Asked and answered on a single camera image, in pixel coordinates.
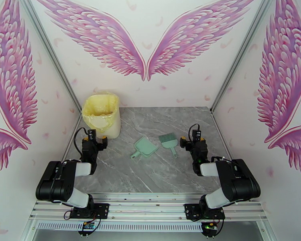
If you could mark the cream plastic trash bin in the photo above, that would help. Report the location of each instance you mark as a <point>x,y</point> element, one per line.
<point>113,129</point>

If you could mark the aluminium frame post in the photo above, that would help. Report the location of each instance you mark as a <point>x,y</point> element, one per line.
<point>242,54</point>
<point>52,54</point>

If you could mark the mint green plastic dustpan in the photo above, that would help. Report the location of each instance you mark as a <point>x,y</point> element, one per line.
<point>146,147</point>

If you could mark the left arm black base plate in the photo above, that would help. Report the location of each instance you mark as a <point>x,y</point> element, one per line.
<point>102,210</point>

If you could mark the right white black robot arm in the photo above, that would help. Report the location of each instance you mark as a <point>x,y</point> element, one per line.
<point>208,170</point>

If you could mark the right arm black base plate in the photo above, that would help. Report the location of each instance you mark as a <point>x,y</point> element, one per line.
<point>190,210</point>

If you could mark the mint green hand brush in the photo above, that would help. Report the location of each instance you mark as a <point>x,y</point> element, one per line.
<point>168,142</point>

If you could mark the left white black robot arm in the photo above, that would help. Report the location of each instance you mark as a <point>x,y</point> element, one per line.
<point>83,170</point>

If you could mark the aluminium mounting rail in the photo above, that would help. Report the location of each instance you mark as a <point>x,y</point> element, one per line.
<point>145,205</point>

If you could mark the yellowish clear bin liner bag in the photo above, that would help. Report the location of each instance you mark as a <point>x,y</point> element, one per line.
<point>100,107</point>

